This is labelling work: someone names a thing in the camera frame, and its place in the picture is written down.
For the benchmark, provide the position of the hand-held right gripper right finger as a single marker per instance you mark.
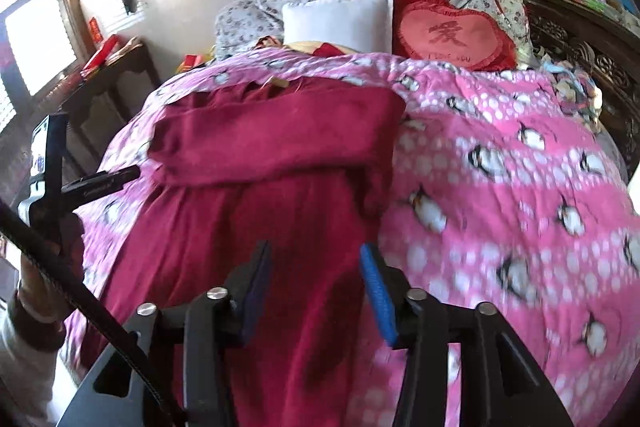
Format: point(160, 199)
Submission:
point(380, 299)

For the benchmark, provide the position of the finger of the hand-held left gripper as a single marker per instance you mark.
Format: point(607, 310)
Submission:
point(100, 182)

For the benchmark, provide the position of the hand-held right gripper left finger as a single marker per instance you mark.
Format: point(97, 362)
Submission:
point(256, 292)

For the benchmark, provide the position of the dark red sweater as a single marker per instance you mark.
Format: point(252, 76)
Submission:
point(280, 147)

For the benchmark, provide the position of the person's left hand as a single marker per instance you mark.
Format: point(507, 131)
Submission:
point(47, 279)

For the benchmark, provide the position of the dark wooden side table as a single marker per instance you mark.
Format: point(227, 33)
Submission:
point(115, 87)

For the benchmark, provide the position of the long red box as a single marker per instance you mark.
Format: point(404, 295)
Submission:
point(100, 54)

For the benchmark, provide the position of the wooden framed window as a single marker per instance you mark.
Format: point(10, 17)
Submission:
point(37, 32)

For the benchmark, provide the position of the pink penguin print blanket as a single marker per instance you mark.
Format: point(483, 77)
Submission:
point(500, 207)

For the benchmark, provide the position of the small floral pillow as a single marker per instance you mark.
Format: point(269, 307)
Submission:
point(240, 27)

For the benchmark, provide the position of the yellow and red cloth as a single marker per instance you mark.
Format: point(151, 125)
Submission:
point(320, 48)

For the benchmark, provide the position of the red heart-shaped pillow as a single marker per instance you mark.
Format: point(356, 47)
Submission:
point(450, 34)

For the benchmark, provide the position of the white pillow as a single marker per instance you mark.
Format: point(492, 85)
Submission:
point(335, 19)

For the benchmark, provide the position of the colourful patterned cloth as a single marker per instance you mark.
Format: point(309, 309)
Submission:
point(575, 89)

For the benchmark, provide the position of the carved wooden headboard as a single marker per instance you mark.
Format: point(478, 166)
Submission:
point(585, 42)

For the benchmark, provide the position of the red wall sticker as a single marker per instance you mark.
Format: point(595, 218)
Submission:
point(94, 29)

